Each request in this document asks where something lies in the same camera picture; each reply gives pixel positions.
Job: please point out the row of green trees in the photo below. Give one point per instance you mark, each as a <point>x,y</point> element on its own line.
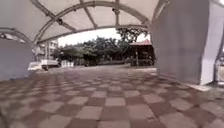
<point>96,50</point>

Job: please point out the red grey checkered paving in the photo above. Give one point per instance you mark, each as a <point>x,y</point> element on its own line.
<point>110,100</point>

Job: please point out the white shell canopy structure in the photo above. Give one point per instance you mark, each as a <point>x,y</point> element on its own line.
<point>186,40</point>

